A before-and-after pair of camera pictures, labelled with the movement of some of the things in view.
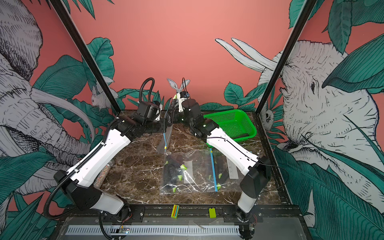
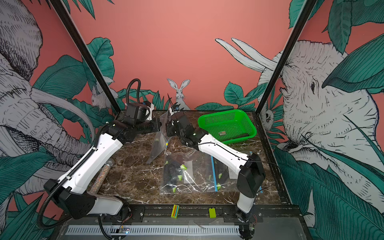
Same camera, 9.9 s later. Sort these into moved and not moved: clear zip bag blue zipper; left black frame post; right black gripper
Moved: right black gripper
Not moved: clear zip bag blue zipper; left black frame post
